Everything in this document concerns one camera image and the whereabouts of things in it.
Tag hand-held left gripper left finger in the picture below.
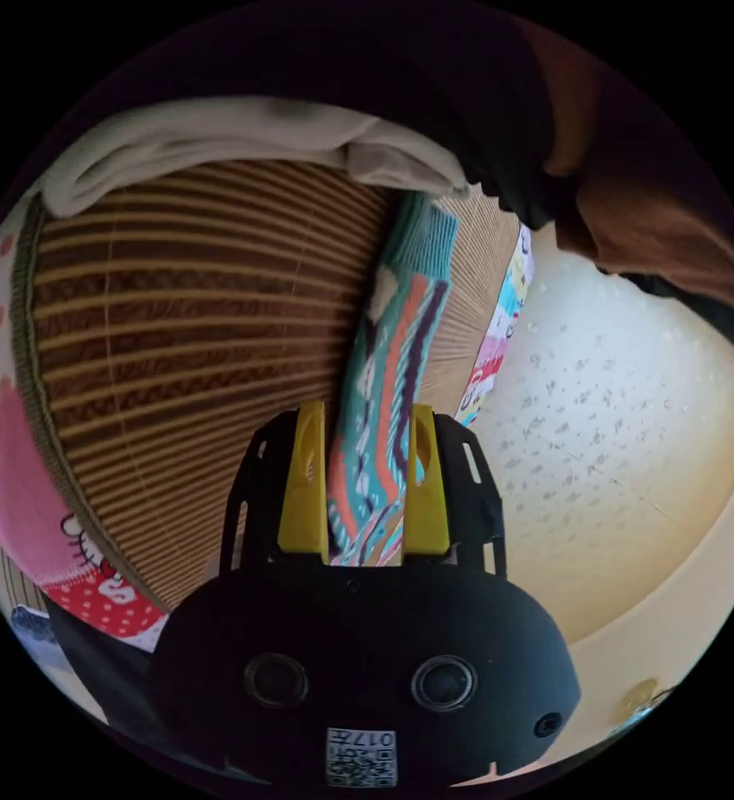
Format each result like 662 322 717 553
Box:
277 400 330 556

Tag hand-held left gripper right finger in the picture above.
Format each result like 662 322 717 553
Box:
402 403 452 559

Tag patterned teal and orange sweater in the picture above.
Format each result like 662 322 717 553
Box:
325 189 462 568

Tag bed with woven mat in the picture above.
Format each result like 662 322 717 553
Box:
0 157 537 655

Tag pile of clothes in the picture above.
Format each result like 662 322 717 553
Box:
40 95 472 219

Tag person's body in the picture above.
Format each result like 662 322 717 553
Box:
366 9 734 392

